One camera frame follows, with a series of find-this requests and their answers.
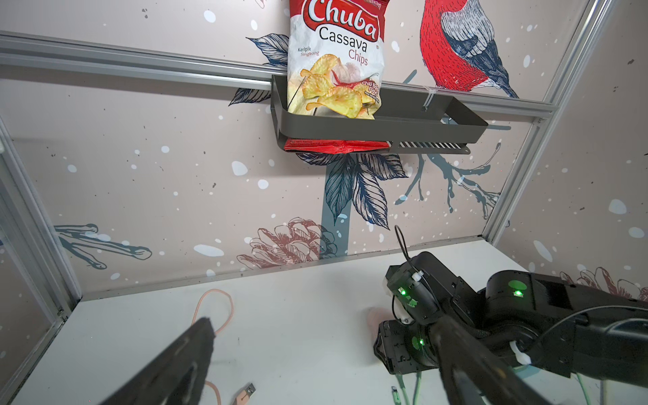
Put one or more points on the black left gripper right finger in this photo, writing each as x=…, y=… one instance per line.
x=471, y=374

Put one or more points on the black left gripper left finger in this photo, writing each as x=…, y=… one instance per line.
x=177, y=375

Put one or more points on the pink wireless mouse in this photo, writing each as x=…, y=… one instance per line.
x=375, y=316

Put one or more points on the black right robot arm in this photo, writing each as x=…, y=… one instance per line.
x=552, y=323

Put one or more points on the Chuba cassava chips bag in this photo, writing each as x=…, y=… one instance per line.
x=335, y=58

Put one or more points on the aluminium back crossbar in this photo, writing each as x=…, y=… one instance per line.
x=40, y=52

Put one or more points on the aluminium frame corner post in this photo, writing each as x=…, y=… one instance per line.
x=38, y=291

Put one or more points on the black wire wall basket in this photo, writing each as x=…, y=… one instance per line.
x=409, y=123

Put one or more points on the aluminium right corner post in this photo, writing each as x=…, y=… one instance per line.
x=580, y=48

